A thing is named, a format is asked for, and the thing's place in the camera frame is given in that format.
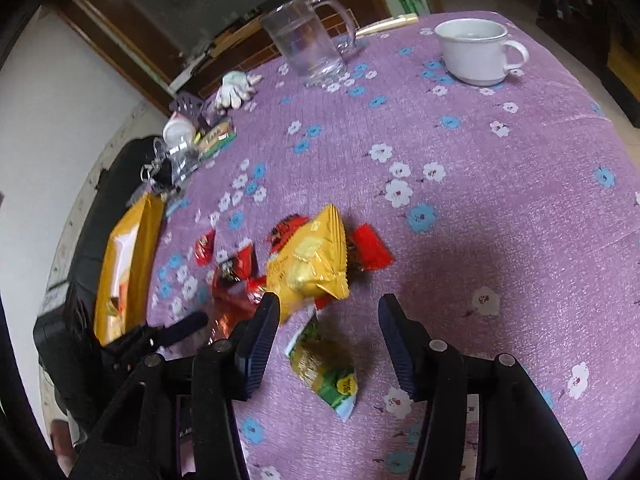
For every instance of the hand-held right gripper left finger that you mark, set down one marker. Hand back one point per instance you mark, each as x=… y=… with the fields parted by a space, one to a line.
x=260 y=342

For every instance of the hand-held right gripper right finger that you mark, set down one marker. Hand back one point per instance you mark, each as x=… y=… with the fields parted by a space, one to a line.
x=400 y=352

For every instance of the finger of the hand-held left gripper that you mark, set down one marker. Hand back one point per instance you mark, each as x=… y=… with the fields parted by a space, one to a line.
x=187 y=327

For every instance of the yellow chip packet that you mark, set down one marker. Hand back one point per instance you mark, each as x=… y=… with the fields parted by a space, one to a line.
x=305 y=260

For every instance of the large yellow snack bag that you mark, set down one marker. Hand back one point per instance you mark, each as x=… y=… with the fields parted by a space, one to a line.
x=145 y=240

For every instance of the green snack packet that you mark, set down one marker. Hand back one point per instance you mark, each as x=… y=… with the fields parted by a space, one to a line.
x=325 y=375

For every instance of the small red candy packet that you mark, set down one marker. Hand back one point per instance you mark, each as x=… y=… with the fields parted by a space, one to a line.
x=205 y=247

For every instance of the black chair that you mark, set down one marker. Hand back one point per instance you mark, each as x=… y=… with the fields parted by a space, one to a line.
x=85 y=260

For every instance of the bunch of keys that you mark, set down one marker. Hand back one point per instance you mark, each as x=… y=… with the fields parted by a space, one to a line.
x=160 y=175

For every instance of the green cracker packet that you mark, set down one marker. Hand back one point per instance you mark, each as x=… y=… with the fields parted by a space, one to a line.
x=215 y=137

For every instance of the white round container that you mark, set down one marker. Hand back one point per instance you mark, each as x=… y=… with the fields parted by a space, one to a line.
x=177 y=130

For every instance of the grey metal phone stand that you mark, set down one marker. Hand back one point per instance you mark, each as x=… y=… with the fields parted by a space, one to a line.
x=187 y=102

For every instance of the white gloves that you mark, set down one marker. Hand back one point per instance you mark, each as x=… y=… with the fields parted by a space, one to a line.
x=232 y=87

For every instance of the white cup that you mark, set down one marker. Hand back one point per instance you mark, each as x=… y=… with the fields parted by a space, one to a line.
x=470 y=60

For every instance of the glass mug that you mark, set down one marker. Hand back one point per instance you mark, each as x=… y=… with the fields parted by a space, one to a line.
x=305 y=45

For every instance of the wooden glass cabinet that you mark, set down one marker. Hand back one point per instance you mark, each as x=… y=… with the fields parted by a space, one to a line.
x=150 y=10

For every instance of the cream stick with gold tip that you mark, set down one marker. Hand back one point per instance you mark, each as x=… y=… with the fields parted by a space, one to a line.
x=395 y=21

